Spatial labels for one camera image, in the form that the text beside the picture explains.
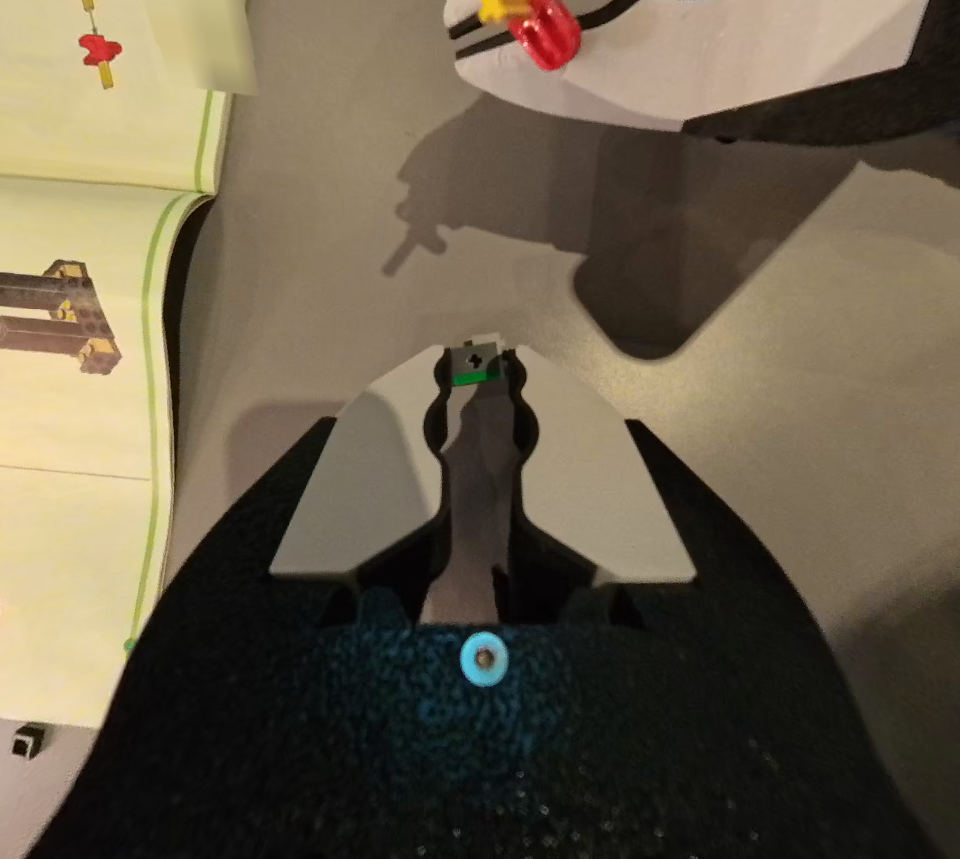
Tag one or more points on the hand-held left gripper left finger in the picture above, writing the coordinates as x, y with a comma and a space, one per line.
352, 491

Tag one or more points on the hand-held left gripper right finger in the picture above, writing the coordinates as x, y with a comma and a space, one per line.
607, 491

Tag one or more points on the grey brick with green plate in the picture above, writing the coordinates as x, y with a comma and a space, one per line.
476, 362

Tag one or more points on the instruction booklet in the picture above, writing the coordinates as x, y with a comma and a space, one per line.
75, 424

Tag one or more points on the small black brick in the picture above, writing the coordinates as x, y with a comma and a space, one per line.
28, 740

